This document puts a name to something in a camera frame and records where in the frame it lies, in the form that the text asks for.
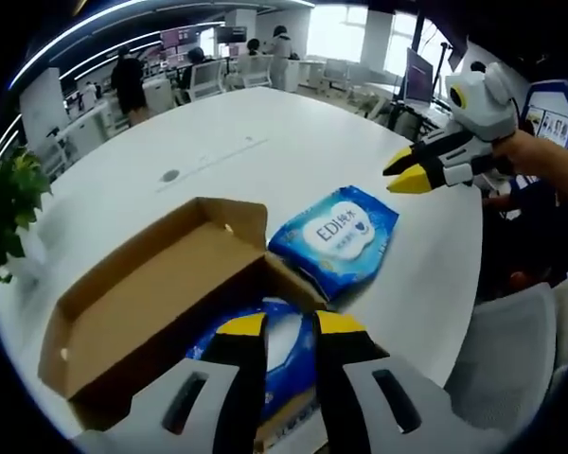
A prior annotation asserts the grey mesh office chair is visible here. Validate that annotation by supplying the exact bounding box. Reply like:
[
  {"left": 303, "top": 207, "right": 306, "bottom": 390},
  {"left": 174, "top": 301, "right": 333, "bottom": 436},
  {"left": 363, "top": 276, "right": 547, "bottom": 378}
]
[{"left": 444, "top": 283, "right": 565, "bottom": 432}]

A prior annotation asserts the person's dark clothing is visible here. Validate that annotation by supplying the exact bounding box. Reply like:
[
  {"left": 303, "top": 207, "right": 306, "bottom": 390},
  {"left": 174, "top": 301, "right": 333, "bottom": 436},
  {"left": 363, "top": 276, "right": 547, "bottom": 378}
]
[{"left": 477, "top": 186, "right": 568, "bottom": 304}]

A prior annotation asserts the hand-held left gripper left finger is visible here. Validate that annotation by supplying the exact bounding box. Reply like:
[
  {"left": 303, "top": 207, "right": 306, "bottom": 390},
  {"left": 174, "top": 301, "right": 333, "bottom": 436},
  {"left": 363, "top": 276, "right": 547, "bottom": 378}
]
[{"left": 82, "top": 311, "right": 270, "bottom": 454}]

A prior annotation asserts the white office chair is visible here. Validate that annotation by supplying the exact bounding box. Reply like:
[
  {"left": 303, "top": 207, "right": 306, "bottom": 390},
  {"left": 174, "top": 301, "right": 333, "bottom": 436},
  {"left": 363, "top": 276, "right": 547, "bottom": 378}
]
[
  {"left": 239, "top": 54, "right": 275, "bottom": 89},
  {"left": 188, "top": 61, "right": 226, "bottom": 98}
]

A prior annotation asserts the black metal stand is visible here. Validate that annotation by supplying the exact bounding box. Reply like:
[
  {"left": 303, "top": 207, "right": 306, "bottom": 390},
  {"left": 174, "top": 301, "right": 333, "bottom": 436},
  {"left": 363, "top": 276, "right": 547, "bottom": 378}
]
[{"left": 387, "top": 98, "right": 437, "bottom": 144}]

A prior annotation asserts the large monitor purple screen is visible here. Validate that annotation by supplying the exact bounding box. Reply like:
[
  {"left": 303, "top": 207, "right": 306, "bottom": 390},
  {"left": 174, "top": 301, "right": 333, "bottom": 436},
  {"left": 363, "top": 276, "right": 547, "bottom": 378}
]
[{"left": 404, "top": 46, "right": 436, "bottom": 108}]

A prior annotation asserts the green potted plant white pot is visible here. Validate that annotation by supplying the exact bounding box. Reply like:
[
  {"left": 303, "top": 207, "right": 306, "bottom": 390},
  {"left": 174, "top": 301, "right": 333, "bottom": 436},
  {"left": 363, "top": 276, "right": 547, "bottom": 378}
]
[{"left": 0, "top": 146, "right": 54, "bottom": 285}]

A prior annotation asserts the blue wet wipes packet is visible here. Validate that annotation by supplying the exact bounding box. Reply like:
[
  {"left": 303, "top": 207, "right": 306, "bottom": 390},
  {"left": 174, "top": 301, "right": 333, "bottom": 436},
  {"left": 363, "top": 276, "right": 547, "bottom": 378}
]
[{"left": 267, "top": 183, "right": 401, "bottom": 303}]

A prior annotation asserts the blue flower print tissue packet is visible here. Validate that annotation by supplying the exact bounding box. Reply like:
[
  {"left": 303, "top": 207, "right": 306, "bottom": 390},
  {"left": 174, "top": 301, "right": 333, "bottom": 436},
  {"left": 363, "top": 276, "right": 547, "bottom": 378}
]
[{"left": 184, "top": 296, "right": 321, "bottom": 425}]

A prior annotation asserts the brown cardboard shoe box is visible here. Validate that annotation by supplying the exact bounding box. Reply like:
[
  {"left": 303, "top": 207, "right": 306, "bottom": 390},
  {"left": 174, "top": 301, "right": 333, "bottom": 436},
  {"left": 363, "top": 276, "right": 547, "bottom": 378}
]
[{"left": 36, "top": 196, "right": 390, "bottom": 454}]

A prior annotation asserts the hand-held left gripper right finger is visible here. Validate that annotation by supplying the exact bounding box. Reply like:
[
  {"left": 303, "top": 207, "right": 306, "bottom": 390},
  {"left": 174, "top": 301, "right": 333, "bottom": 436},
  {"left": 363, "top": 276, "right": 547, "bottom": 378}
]
[{"left": 311, "top": 309, "right": 460, "bottom": 454}]

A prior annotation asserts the blue framed wall poster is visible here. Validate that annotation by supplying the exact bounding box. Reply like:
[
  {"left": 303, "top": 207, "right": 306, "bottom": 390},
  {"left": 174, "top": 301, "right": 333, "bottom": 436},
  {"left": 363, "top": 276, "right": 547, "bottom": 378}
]
[{"left": 524, "top": 79, "right": 568, "bottom": 153}]

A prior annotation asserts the person's right hand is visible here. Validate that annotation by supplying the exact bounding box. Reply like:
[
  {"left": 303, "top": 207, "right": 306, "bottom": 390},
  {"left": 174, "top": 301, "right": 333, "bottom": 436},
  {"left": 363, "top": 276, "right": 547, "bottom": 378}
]
[{"left": 491, "top": 128, "right": 539, "bottom": 176}]

